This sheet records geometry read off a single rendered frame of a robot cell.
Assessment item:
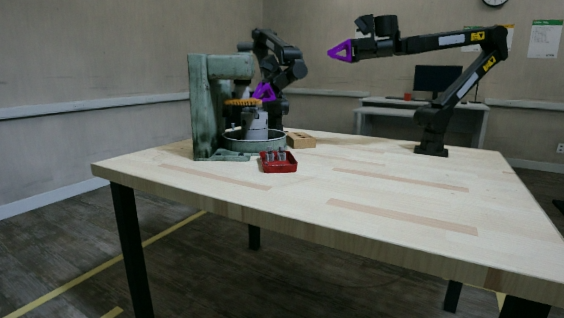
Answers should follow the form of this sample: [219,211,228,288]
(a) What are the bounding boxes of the red rectangular tray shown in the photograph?
[259,151,298,173]

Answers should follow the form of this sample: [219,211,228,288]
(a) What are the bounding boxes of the wooden block with three holes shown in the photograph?
[285,132,316,149]

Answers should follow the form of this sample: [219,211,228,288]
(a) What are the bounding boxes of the orange toothed gear disc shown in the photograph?
[224,79,262,107]

